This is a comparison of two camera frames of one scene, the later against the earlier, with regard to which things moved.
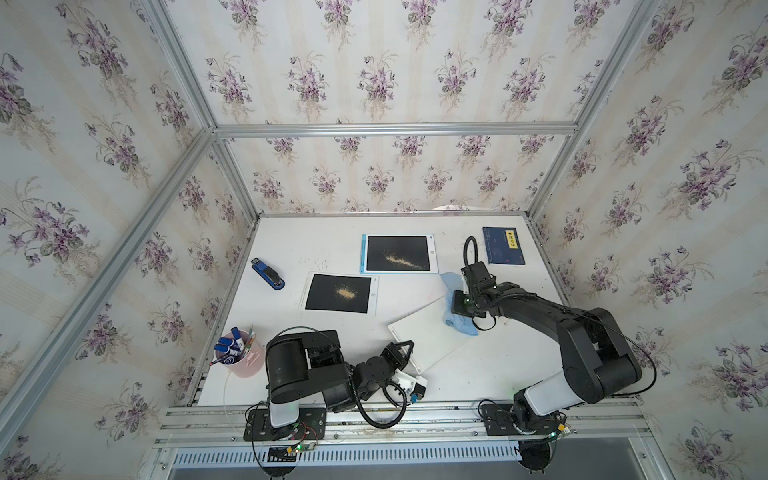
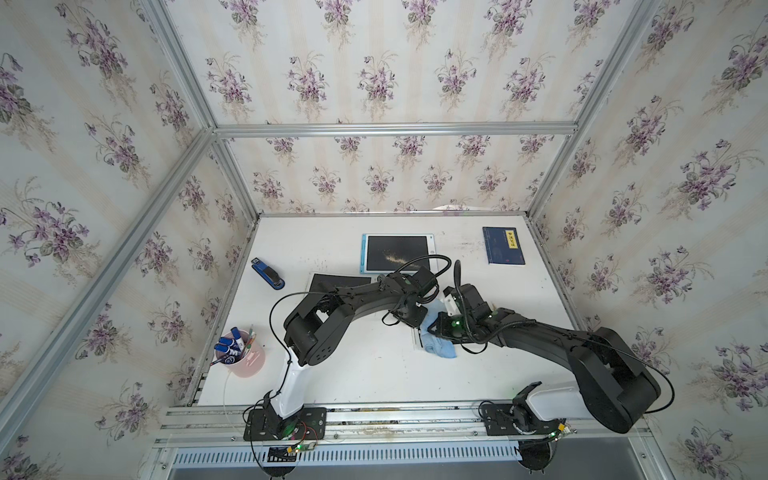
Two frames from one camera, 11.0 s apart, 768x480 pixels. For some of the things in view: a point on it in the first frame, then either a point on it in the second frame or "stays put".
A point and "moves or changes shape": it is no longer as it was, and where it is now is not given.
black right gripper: (455, 304) → (442, 317)
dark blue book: (503, 245) stays put
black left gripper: (393, 354) → (417, 321)
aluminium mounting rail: (584, 424) stays put
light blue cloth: (461, 323) moves or changes shape
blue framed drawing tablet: (399, 254) stays put
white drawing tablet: (330, 293) stays put
